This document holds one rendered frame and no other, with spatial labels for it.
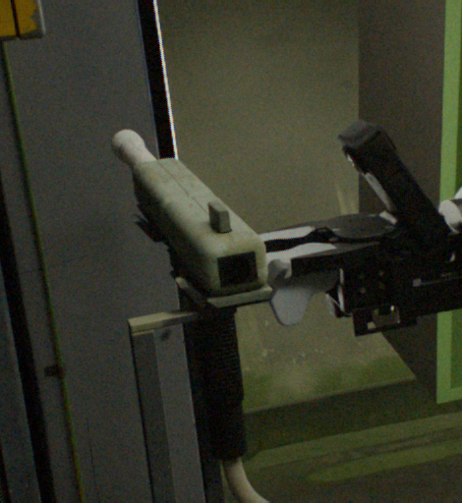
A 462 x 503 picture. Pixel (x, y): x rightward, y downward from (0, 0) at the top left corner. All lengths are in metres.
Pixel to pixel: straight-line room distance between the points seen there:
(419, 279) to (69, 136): 0.53
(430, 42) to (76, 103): 0.74
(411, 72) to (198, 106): 1.22
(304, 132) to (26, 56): 1.89
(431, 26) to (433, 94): 0.11
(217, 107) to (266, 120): 0.13
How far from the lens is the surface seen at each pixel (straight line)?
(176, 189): 1.04
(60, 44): 1.43
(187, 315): 0.90
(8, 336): 0.96
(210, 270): 0.88
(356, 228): 1.03
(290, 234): 1.04
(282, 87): 3.29
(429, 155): 2.07
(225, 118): 3.23
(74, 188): 1.45
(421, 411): 3.15
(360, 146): 1.00
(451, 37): 1.97
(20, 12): 0.89
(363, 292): 1.02
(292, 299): 1.00
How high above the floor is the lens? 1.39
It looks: 17 degrees down
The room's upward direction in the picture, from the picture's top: 7 degrees counter-clockwise
